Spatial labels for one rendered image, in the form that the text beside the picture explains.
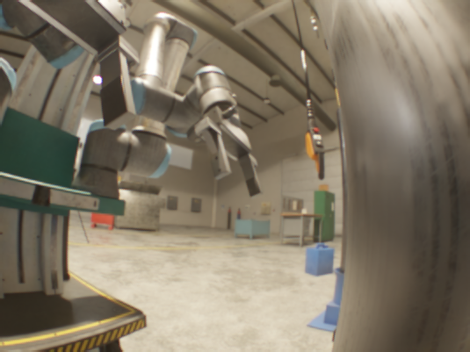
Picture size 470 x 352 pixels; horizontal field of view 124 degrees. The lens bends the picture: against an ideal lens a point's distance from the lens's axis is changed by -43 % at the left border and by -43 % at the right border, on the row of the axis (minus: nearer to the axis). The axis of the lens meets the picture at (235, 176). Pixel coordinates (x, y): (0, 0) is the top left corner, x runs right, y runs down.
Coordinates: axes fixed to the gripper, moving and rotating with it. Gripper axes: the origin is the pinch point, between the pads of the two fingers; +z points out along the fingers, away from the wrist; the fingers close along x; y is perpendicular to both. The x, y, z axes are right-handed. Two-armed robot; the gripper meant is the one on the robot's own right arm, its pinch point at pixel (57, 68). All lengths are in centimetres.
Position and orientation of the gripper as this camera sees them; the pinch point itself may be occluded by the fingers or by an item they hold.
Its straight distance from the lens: 16.2
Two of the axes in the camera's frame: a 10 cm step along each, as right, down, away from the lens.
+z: 3.6, 9.2, -1.6
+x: -2.0, -0.9, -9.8
